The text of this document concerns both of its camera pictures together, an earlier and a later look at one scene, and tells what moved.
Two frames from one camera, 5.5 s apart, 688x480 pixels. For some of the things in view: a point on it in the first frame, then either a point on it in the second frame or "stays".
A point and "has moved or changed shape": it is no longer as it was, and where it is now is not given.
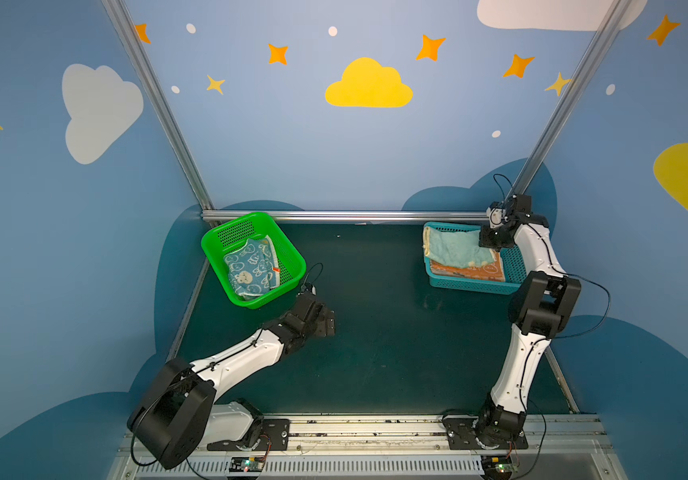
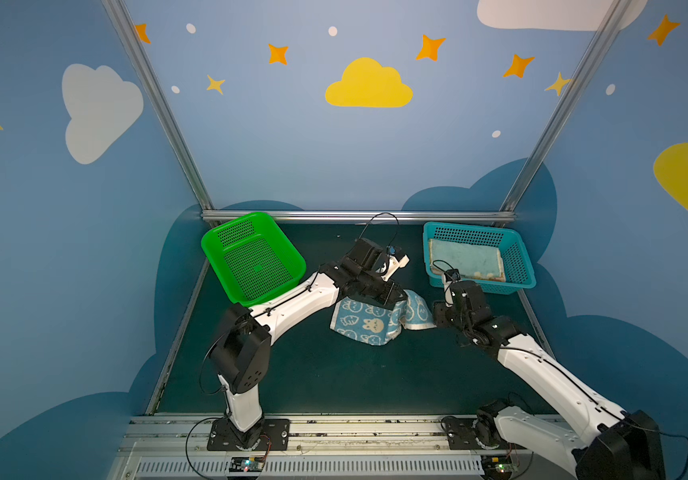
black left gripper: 325,321 to 384,296
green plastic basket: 232,235 stays
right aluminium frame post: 568,100 stays
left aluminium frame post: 160,102 stays
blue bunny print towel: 254,269 to 367,324
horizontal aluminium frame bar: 223,217 stays
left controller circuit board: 246,464 stays
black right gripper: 497,238 to 451,315
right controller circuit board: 497,465 stays
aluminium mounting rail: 553,447 stays
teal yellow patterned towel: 456,248 has moved or changed shape
